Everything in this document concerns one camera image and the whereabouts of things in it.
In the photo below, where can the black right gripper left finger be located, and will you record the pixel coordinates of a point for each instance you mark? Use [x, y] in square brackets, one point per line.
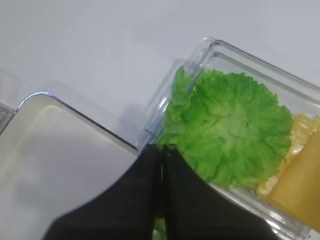
[125, 211]

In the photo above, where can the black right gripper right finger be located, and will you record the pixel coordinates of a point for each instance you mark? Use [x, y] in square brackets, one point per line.
[193, 210]

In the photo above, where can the green lettuce leaf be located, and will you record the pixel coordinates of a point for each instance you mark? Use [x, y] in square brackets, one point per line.
[229, 128]

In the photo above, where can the clear plastic lettuce cheese container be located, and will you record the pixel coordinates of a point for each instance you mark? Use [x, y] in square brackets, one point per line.
[301, 97]

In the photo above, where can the yellow cheese slice rolled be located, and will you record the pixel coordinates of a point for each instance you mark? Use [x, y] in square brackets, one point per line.
[298, 190]

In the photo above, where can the white metal tray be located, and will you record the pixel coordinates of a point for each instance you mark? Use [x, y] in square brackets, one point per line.
[53, 159]

